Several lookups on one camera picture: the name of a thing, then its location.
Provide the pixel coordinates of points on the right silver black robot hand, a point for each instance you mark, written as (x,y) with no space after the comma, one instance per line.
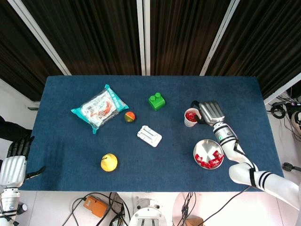
(211,113)

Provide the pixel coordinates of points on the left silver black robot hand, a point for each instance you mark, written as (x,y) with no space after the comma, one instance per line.
(11,170)

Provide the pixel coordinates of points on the red candy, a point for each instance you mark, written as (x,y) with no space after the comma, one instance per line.
(204,163)
(216,162)
(198,157)
(194,118)
(191,113)
(217,155)
(210,165)
(188,116)

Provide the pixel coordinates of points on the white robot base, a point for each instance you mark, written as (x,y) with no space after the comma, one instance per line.
(147,215)

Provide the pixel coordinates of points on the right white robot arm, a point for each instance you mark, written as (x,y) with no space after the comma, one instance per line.
(235,153)

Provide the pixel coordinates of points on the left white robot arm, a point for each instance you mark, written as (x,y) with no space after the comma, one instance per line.
(9,201)

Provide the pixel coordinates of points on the white paper cup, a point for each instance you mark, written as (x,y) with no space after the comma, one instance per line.
(188,123)

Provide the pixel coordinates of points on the round metal plate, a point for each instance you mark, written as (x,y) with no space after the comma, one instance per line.
(207,147)

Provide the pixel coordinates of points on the black fabric object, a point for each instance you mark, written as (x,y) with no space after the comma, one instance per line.
(11,127)

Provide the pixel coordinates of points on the green toy building brick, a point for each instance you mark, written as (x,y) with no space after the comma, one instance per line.
(157,103)

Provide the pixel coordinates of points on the white folding phone stand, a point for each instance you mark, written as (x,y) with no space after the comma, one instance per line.
(149,136)

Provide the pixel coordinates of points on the blue table cloth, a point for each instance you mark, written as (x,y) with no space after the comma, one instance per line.
(164,169)

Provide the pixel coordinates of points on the orange green small ball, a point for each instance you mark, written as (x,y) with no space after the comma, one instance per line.
(130,117)

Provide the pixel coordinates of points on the dark brown curtain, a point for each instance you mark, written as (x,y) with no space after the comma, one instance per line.
(94,35)
(18,58)
(183,35)
(265,42)

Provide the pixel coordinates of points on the white black sneaker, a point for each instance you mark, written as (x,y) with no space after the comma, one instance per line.
(296,120)

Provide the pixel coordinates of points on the orange foot pedal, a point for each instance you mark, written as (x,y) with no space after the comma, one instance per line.
(95,206)

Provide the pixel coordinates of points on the black floor device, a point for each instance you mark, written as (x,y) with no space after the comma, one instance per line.
(291,167)

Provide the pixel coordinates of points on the yellow pear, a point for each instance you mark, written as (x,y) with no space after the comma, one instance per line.
(109,163)

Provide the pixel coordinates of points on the pale round floor base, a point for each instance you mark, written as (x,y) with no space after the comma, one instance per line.
(178,207)

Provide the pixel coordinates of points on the teal clear snack packet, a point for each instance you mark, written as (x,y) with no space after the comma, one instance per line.
(101,110)

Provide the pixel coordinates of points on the brown wooden object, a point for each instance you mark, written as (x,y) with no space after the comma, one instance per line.
(194,221)

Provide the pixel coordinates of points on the white frame post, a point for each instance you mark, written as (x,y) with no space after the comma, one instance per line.
(140,35)
(40,37)
(217,37)
(147,35)
(282,90)

